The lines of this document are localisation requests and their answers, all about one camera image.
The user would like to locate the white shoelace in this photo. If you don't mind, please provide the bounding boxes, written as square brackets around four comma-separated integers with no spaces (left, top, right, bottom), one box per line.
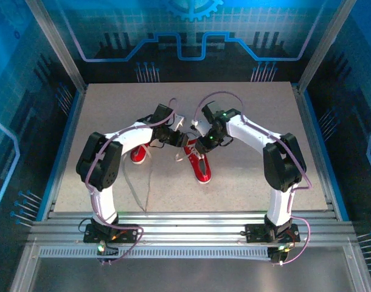
[175,139,204,162]
[122,142,154,213]

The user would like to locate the red canvas sneaker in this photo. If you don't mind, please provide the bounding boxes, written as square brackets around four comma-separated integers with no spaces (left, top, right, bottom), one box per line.
[130,142,152,165]
[183,138,212,185]

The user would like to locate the blue table edge strip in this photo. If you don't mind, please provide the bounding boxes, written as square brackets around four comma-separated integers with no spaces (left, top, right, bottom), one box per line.
[35,89,83,221]

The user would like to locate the small black electronics box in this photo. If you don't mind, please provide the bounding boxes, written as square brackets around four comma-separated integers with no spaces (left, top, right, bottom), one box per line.
[95,242,119,265]
[269,245,291,265]

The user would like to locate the grey metal panel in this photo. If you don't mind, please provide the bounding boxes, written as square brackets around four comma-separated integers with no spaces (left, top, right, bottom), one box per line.
[30,258,356,292]

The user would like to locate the aluminium table side rail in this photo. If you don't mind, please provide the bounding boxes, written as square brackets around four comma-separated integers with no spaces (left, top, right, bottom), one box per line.
[291,84,339,220]
[46,85,89,220]

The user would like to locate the aluminium mounting rail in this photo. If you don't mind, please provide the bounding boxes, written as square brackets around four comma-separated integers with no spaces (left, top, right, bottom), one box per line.
[27,210,356,245]

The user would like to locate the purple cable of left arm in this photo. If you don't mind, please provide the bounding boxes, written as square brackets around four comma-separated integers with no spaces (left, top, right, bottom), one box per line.
[85,97,178,265]

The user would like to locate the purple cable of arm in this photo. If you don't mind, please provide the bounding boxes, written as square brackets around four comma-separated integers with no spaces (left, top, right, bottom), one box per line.
[193,91,314,266]
[85,97,178,265]

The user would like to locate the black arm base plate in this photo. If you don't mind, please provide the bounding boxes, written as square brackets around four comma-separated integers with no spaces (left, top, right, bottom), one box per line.
[83,223,140,244]
[244,223,301,244]

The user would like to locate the grey slotted cable duct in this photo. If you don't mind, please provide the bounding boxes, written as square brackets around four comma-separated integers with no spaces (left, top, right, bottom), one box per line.
[38,246,271,259]

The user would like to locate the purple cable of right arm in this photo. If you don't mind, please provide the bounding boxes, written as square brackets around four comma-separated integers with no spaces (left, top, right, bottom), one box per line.
[193,91,314,266]

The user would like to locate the aluminium frame post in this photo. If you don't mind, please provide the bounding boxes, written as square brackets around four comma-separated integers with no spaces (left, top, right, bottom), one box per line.
[296,0,357,94]
[24,0,89,94]

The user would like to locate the aluminium lower frame rail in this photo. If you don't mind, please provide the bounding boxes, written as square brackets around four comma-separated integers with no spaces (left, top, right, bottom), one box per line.
[342,243,371,292]
[9,242,42,292]

